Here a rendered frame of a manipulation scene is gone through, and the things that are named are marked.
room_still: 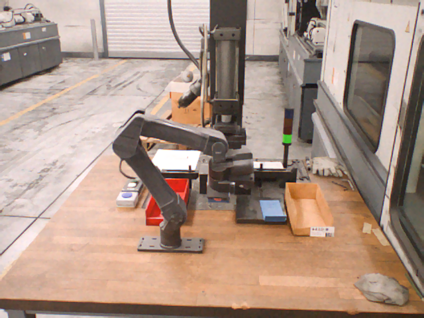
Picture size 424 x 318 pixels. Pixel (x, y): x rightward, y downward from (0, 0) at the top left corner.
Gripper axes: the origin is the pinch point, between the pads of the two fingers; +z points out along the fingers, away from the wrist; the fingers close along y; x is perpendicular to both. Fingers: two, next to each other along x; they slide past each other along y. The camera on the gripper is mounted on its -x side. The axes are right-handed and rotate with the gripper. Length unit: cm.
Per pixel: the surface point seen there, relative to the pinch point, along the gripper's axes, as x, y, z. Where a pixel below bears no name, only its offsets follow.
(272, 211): -18.8, 1.7, 10.1
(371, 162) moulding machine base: -62, 34, 23
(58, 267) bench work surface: 44, -26, -2
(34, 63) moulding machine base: 399, 561, 435
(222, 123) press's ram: -0.1, 30.3, -2.2
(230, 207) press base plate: -4.5, 5.7, 15.8
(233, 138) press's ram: -4.5, 26.4, 1.1
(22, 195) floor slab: 173, 105, 186
